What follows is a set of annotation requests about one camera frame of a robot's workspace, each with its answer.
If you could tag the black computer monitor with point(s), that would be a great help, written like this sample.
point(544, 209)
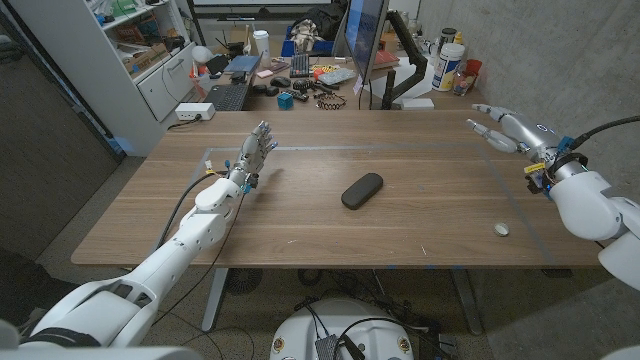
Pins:
point(365, 35)

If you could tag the white flat box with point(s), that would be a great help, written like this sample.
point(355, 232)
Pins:
point(417, 103)

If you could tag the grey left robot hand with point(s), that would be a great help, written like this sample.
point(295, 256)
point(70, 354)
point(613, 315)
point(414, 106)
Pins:
point(252, 155)

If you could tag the white wipes canister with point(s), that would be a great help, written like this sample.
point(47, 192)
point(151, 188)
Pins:
point(446, 67)

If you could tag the glass jar with red lid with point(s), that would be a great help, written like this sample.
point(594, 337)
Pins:
point(465, 80)

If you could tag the white tumbler cup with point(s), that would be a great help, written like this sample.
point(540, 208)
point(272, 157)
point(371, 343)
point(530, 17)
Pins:
point(261, 47)

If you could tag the black laptop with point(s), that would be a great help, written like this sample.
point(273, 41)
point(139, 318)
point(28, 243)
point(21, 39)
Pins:
point(230, 95)

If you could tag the blue storage crate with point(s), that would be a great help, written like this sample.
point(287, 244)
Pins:
point(300, 48)

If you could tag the black keyboard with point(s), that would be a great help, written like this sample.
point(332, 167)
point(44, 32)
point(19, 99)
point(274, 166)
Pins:
point(299, 65)

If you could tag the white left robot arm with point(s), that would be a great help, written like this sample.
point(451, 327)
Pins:
point(165, 265)

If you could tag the white robot torso edge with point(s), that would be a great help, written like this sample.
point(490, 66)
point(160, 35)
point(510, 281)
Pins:
point(100, 354)

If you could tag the white bottle cap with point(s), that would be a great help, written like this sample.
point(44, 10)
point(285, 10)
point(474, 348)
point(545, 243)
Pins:
point(501, 229)

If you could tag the dark grey glasses case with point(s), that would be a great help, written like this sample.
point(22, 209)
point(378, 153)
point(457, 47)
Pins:
point(362, 191)

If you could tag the white round lamp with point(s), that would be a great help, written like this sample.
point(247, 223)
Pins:
point(201, 54)

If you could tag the black computer mouse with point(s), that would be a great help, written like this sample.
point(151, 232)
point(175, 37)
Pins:
point(280, 81)

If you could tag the white power strip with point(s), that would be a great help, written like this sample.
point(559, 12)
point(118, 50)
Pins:
point(192, 111)

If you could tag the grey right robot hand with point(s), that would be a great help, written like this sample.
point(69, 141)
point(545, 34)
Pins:
point(532, 132)

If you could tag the black bag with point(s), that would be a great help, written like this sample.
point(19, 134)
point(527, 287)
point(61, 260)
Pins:
point(325, 17)

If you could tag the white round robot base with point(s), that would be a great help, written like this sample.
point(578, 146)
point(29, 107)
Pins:
point(300, 330)

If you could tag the blue cube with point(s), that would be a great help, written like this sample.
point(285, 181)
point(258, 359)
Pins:
point(285, 101)

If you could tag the grey table leg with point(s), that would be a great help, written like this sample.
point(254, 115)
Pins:
point(214, 300)
point(467, 300)

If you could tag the white shelf cabinet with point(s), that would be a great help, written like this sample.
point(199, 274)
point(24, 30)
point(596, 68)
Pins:
point(100, 75)

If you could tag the clear plastic package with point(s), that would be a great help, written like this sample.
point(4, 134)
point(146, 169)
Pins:
point(336, 76)

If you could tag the wooden back desk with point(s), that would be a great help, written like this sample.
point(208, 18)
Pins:
point(450, 102)

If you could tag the black lid container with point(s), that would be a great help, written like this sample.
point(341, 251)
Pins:
point(447, 36)

